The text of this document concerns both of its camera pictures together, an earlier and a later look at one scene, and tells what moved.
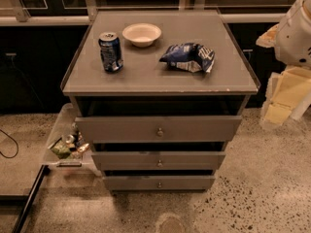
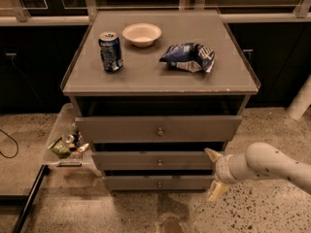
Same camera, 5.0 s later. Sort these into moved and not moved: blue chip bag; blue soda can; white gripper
Moved: white gripper
Not moved: blue chip bag; blue soda can
